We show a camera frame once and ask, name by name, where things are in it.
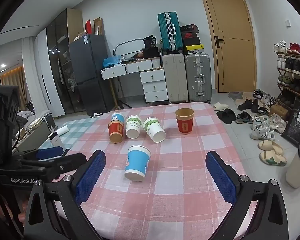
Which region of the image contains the plain black shoe box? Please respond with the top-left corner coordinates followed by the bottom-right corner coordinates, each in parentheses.
top-left (182, 37), bottom-right (201, 46)

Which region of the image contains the white power bank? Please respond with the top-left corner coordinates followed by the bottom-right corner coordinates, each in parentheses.
top-left (47, 130), bottom-right (63, 148)

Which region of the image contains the beige suitcase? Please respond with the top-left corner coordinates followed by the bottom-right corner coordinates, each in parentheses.
top-left (162, 53), bottom-right (189, 104)

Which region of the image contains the teal suitcase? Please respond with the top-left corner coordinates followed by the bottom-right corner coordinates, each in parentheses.
top-left (157, 11), bottom-right (185, 55)

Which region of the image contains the blue plastic bag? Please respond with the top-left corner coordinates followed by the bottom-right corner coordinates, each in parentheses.
top-left (103, 54), bottom-right (121, 68)

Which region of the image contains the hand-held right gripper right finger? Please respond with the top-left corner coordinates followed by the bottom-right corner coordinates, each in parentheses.
top-left (205, 151), bottom-right (288, 240)

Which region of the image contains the large black printed bag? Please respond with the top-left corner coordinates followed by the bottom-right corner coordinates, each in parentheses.
top-left (281, 97), bottom-right (300, 148)

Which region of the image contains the white slipper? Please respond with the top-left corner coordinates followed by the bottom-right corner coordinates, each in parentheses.
top-left (213, 102), bottom-right (230, 111)

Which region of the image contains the brown cardboard box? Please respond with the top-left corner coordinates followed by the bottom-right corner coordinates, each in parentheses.
top-left (93, 17), bottom-right (104, 36)

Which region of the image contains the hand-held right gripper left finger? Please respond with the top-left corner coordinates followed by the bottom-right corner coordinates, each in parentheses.
top-left (24, 150), bottom-right (107, 240)

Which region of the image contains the beige slipper with green star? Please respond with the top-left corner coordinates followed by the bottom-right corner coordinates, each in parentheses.
top-left (259, 150), bottom-right (287, 167)

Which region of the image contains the grey curved bar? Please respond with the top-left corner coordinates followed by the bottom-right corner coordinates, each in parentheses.
top-left (114, 38), bottom-right (144, 56)

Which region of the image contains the dark grey refrigerator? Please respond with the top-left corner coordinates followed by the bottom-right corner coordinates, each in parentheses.
top-left (68, 34), bottom-right (115, 116)

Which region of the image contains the white desk with drawers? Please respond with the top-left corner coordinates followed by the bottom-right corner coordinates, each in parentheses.
top-left (100, 57), bottom-right (169, 110)

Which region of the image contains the white green paper cup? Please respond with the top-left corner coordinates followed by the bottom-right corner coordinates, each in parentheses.
top-left (142, 117), bottom-right (167, 143)
top-left (125, 115), bottom-right (143, 139)

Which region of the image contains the yellow black shoe box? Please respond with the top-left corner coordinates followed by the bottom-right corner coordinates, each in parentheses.
top-left (185, 44), bottom-right (205, 54)

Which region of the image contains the small cardboard box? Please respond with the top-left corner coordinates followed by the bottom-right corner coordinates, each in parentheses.
top-left (268, 103), bottom-right (290, 121)

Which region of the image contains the small black printed box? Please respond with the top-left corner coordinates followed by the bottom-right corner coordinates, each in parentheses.
top-left (143, 35), bottom-right (159, 49)

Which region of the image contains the pile of sneakers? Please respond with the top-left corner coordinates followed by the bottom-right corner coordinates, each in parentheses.
top-left (236, 89), bottom-right (288, 141)

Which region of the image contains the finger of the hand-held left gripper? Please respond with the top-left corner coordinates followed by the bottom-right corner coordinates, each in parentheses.
top-left (36, 147), bottom-right (70, 161)
top-left (41, 153), bottom-right (87, 181)

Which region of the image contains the black slipper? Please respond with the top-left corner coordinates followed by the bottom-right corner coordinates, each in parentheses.
top-left (216, 111), bottom-right (233, 125)
top-left (222, 109), bottom-right (237, 120)

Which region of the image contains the person's left hand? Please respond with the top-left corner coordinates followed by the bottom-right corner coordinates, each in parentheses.
top-left (17, 197), bottom-right (28, 230)

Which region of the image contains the shoe rack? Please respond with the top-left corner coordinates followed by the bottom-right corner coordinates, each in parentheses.
top-left (274, 40), bottom-right (300, 110)

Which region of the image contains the red paper cup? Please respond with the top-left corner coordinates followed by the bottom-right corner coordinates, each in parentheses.
top-left (108, 120), bottom-right (125, 144)
top-left (175, 108), bottom-right (195, 135)

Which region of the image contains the dark glass cabinet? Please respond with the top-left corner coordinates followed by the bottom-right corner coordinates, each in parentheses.
top-left (45, 8), bottom-right (84, 115)

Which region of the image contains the white wardrobe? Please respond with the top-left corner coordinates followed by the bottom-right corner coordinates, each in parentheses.
top-left (34, 27), bottom-right (65, 117)

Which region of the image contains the cream plastic bin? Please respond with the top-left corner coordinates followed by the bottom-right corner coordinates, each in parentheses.
top-left (285, 152), bottom-right (300, 189)

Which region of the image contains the wooden door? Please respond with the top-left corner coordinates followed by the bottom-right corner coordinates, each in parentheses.
top-left (197, 0), bottom-right (257, 94)

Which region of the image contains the green checked blanket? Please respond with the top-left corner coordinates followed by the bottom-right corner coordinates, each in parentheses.
top-left (38, 117), bottom-right (98, 153)

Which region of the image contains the blue paper cup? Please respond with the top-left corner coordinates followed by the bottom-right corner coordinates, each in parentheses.
top-left (111, 112), bottom-right (126, 123)
top-left (124, 145), bottom-right (151, 182)

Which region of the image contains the pink checked tablecloth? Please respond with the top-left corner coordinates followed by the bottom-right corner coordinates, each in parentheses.
top-left (49, 102), bottom-right (260, 240)

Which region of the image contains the silver suitcase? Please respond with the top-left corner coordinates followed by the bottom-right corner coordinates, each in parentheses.
top-left (184, 53), bottom-right (212, 104)

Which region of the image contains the orange curtain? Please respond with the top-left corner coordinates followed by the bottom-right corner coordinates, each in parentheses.
top-left (0, 66), bottom-right (28, 111)

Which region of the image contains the grey door mat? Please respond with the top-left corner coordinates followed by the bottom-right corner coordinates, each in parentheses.
top-left (227, 92), bottom-right (245, 102)

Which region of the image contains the black tripod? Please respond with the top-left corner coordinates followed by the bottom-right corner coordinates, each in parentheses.
top-left (114, 77), bottom-right (133, 110)

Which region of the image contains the row of shelved shoes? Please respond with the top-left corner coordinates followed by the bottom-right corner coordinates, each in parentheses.
top-left (274, 39), bottom-right (300, 97)

